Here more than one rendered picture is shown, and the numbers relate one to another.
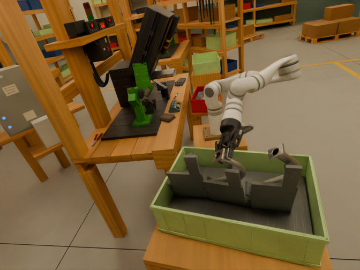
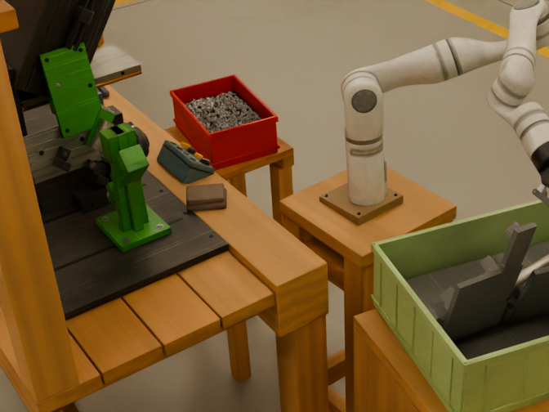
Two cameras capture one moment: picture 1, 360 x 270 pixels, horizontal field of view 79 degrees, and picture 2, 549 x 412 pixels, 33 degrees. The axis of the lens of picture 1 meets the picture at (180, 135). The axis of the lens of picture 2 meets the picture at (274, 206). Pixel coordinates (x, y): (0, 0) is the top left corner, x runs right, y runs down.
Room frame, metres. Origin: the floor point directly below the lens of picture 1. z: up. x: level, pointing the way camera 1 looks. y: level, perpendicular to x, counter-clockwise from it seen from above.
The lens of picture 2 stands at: (-0.08, 1.28, 2.18)
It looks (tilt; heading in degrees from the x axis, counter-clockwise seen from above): 34 degrees down; 317
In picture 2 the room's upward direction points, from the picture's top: 4 degrees counter-clockwise
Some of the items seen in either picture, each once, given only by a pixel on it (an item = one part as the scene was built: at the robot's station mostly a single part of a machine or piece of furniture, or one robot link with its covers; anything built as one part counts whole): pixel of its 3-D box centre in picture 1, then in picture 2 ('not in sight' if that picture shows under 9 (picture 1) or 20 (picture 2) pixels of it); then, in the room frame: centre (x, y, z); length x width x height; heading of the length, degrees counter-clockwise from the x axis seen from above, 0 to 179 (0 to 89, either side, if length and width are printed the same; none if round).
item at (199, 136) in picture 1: (217, 136); (367, 209); (1.20, -0.24, 0.83); 0.32 x 0.32 x 0.04; 82
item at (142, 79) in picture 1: (142, 75); (68, 85); (1.78, 0.20, 1.17); 0.13 x 0.12 x 0.20; 169
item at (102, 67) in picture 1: (95, 72); not in sight; (1.94, 0.61, 1.23); 1.30 x 0.05 x 0.09; 169
